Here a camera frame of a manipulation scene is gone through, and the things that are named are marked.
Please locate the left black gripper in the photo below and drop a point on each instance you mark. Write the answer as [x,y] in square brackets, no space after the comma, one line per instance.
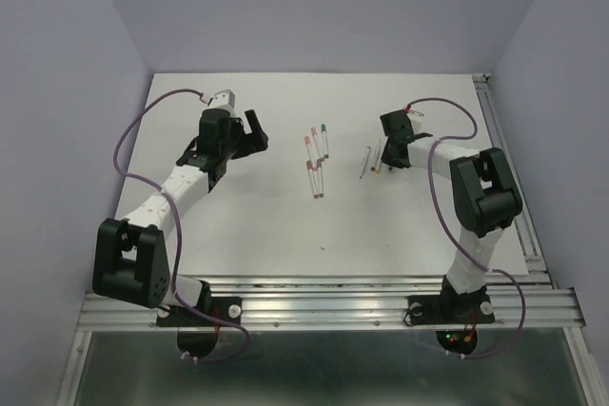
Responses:
[253,142]

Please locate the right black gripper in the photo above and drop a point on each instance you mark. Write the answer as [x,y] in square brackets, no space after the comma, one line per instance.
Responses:
[387,159]

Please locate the pink cap marker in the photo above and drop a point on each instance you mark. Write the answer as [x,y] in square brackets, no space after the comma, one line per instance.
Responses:
[309,150]

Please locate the brown cap marker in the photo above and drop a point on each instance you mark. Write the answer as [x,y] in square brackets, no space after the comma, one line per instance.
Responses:
[312,180]

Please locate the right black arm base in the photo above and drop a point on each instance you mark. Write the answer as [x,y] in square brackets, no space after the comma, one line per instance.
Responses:
[458,315]

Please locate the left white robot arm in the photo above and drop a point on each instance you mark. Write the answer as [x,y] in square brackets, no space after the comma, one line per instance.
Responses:
[131,262]

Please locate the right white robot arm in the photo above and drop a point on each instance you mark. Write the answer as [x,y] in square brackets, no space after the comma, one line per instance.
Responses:
[486,199]

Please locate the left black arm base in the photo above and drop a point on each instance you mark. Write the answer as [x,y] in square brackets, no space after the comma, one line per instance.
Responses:
[199,327]

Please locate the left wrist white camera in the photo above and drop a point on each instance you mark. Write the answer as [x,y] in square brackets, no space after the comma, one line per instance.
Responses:
[224,100]

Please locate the aluminium front rail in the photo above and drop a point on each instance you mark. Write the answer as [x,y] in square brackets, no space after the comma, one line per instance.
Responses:
[331,341]

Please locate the aluminium rail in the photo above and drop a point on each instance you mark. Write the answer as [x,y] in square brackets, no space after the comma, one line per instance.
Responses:
[331,341]
[538,275]

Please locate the aluminium right side rail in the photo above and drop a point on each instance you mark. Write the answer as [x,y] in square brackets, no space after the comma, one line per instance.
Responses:
[538,275]

